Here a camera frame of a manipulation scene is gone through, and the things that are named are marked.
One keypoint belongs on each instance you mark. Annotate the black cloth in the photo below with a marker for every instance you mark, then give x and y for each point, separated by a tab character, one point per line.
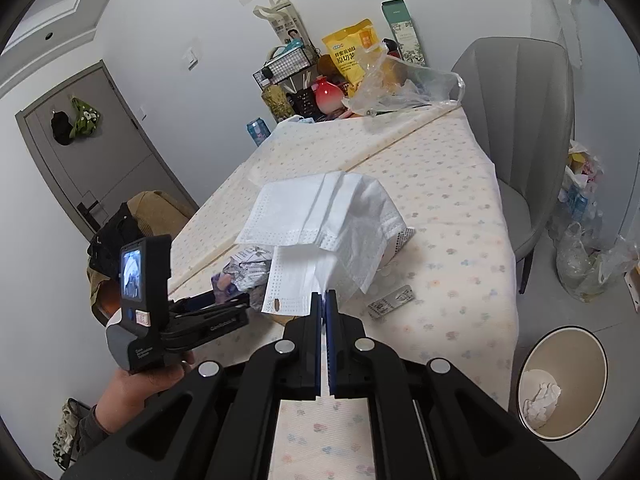
117	232

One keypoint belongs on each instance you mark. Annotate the brown jacket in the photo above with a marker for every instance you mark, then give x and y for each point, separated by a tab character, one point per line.
160	210

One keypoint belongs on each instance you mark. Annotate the clear plastic bag with bread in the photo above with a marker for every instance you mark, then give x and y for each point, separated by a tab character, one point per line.
400	85

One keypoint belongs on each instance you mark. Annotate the red and black figurine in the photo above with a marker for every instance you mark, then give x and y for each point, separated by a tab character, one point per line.
391	49

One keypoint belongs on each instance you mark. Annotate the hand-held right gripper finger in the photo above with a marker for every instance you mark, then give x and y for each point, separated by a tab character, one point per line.
320	355
332	355

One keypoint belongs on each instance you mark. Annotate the silver blister pack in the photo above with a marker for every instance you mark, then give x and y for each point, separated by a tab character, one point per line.
390	302

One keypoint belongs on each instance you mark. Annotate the gold patterned packet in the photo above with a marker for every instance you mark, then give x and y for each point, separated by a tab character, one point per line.
277	102

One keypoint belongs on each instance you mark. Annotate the black cap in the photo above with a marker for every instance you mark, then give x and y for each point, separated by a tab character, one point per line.
62	127

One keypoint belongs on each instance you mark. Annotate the white light switch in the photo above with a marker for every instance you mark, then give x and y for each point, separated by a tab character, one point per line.
191	58

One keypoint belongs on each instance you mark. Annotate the beige trash bin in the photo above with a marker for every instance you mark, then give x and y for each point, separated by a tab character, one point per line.
575	360

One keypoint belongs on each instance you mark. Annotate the hanging clear plastic bag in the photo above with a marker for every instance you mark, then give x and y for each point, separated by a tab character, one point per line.
562	20

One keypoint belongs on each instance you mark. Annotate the red peach-shaped vase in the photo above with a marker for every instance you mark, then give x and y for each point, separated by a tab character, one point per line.
327	95

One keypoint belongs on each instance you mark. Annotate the person's left hand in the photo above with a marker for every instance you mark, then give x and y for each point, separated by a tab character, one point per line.
135	395

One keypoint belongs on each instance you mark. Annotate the floral tablecloth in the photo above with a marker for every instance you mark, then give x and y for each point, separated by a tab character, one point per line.
450	185

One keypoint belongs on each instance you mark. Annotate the plastic bag of bottles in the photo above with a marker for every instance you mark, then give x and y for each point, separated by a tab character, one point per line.
577	195

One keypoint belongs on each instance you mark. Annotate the folded white tissue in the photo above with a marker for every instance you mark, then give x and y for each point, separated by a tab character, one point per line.
295	210

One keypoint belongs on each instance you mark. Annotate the crumpled white paper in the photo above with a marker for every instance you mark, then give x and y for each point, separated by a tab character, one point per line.
542	400

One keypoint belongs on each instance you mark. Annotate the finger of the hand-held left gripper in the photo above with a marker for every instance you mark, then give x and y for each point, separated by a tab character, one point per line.
215	304
210	330

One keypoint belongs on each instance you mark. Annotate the grey chair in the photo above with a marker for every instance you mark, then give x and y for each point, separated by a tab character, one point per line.
515	110

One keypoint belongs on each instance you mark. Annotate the grey door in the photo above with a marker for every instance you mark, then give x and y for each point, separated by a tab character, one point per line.
100	170

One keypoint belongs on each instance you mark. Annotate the white tissue sheet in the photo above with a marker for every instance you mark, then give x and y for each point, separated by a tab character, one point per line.
292	280

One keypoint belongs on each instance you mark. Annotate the yellow snack bag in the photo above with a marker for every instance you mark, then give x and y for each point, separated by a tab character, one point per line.
350	55

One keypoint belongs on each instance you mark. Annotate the white printed tote bag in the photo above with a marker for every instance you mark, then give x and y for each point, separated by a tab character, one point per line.
287	20

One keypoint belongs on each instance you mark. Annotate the tall green box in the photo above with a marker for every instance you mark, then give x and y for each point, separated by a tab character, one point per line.
402	30

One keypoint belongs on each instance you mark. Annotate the blue drink can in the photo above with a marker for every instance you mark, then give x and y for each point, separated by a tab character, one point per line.
257	132

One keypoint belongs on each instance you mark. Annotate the green bag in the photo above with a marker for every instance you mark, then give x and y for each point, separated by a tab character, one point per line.
85	117

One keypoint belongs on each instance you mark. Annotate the silver plastic wrapper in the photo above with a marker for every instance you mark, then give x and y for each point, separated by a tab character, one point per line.
245	272

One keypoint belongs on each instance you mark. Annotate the black patterned box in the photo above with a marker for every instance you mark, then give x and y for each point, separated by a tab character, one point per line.
306	102

